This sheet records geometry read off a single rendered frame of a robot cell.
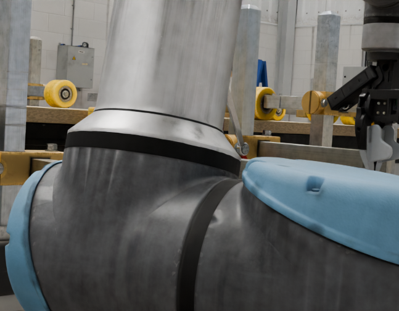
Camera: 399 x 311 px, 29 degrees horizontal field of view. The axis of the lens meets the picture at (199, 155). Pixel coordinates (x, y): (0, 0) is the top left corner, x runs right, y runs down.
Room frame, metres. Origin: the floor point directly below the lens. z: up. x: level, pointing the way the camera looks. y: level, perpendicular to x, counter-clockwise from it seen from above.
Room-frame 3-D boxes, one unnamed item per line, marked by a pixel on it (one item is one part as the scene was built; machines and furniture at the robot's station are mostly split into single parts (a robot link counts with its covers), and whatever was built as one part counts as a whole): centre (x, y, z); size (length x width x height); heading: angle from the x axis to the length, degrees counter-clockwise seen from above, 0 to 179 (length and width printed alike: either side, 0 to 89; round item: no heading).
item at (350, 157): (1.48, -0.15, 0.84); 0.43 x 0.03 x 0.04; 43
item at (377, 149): (1.30, -0.30, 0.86); 0.06 x 0.03 x 0.09; 43
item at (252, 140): (1.52, -0.09, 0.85); 0.13 x 0.06 x 0.05; 133
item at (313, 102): (1.69, -0.28, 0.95); 0.13 x 0.06 x 0.05; 133
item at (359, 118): (1.31, -0.28, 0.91); 0.05 x 0.02 x 0.09; 133
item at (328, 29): (1.68, -0.26, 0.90); 0.03 x 0.03 x 0.48; 43
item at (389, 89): (1.31, -0.31, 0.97); 0.09 x 0.08 x 0.12; 43
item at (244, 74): (1.50, -0.08, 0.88); 0.03 x 0.03 x 0.48; 43
